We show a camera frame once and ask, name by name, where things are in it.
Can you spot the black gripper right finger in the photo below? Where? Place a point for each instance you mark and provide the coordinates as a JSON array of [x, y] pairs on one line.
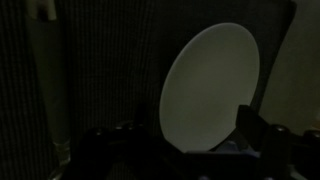
[[278, 147]]

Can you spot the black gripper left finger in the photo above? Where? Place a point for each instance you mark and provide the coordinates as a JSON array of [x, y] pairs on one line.
[[149, 158]]

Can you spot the white round plate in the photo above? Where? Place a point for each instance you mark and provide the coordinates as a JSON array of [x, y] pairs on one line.
[[214, 73]]

